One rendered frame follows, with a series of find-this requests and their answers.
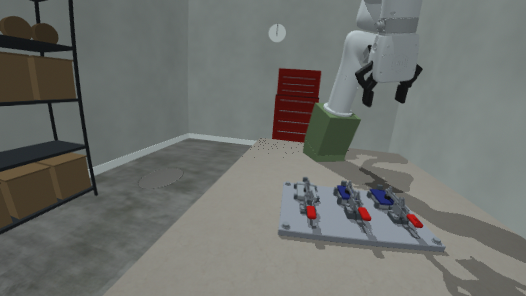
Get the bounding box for blue flat metal blank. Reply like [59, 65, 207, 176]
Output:
[337, 185, 350, 204]

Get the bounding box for blue flat plate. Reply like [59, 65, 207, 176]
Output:
[370, 189, 394, 209]

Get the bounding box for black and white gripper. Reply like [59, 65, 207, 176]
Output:
[355, 32, 423, 107]

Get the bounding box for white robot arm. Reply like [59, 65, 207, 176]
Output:
[323, 0, 422, 117]

